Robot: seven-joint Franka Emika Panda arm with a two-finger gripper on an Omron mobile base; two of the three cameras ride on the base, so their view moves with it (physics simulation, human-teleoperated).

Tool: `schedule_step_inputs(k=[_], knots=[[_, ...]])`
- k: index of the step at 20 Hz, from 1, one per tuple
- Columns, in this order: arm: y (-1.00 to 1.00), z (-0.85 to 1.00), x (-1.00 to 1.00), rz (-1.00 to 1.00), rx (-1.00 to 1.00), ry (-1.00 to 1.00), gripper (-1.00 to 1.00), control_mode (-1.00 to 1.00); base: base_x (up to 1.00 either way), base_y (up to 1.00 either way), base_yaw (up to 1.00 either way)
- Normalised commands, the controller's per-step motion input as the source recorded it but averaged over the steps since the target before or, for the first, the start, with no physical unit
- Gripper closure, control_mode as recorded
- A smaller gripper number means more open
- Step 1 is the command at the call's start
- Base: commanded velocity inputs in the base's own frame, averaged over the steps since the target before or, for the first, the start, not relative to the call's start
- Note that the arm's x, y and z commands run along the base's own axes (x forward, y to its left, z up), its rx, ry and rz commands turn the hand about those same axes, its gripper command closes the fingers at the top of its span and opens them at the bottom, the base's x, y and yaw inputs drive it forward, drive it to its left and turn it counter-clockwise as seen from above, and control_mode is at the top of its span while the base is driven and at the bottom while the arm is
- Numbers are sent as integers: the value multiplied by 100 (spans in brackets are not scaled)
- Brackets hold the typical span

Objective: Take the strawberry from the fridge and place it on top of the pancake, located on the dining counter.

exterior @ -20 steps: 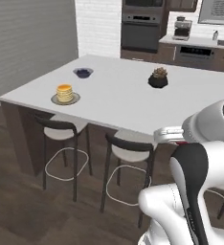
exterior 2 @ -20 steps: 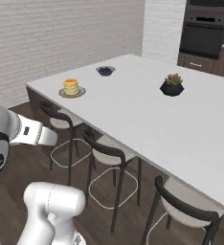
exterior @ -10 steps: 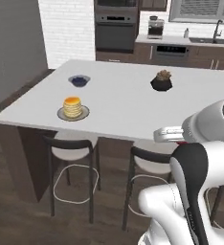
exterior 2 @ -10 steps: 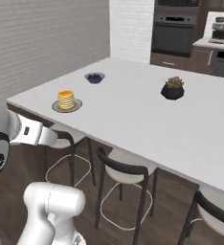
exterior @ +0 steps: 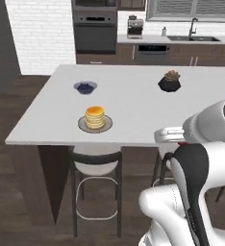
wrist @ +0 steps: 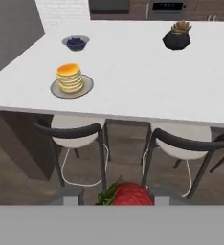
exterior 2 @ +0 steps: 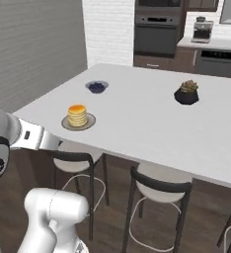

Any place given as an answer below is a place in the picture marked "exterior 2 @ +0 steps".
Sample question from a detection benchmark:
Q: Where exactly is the bowl of blueberries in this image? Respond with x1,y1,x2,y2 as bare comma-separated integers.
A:
85,80,110,95

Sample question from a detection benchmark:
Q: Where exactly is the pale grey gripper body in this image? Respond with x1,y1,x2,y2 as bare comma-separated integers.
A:
38,128,61,152

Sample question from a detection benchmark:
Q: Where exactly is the brown base cupboard run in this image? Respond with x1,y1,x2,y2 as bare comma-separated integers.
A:
132,45,231,80

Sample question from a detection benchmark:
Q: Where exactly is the dark grey wall oven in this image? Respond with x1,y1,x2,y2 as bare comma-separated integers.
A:
133,13,188,59

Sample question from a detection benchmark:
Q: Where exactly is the stack of pancakes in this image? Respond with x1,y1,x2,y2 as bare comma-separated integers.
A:
67,104,89,128

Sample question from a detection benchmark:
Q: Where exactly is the dark grey dishwasher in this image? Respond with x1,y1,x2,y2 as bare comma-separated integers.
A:
193,48,231,79

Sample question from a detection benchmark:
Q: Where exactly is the brown wall cupboard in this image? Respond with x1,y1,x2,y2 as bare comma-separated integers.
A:
186,0,220,13

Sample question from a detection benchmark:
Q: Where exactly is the black pot with succulent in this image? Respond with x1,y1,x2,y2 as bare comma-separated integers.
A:
173,79,200,106

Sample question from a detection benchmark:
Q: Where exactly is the silver coffee machine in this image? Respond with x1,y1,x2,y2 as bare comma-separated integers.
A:
191,15,215,44

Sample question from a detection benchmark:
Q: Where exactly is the dark microwave oven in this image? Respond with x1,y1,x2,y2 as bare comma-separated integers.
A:
135,0,185,10

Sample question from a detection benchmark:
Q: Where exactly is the grey round plate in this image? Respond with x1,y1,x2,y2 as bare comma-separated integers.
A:
60,112,97,131

